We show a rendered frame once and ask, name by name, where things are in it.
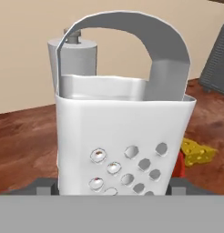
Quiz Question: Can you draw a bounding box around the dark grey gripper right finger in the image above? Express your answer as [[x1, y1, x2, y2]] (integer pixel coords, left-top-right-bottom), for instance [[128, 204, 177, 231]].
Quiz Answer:
[[166, 177, 216, 197]]

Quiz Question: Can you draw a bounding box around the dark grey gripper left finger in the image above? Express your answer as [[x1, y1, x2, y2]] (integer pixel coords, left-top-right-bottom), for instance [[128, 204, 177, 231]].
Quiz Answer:
[[4, 177, 60, 197]]

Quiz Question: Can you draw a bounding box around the white box cheese grater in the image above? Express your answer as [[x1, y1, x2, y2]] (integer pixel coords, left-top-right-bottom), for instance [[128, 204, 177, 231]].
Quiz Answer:
[[55, 10, 198, 197]]

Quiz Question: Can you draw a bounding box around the yellow cheese wedge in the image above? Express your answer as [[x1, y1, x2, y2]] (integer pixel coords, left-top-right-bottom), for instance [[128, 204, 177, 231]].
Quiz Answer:
[[180, 137, 218, 167]]

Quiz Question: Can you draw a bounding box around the dark grey box grater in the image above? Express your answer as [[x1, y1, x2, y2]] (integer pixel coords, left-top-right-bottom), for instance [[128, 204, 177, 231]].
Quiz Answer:
[[198, 20, 224, 97]]

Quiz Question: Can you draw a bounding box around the red round object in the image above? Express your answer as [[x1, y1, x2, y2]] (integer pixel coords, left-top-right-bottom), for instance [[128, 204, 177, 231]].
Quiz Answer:
[[171, 150, 187, 179]]

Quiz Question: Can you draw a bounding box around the grey cylindrical grinder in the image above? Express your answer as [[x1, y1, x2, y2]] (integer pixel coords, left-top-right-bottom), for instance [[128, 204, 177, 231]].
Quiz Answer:
[[46, 26, 98, 96]]

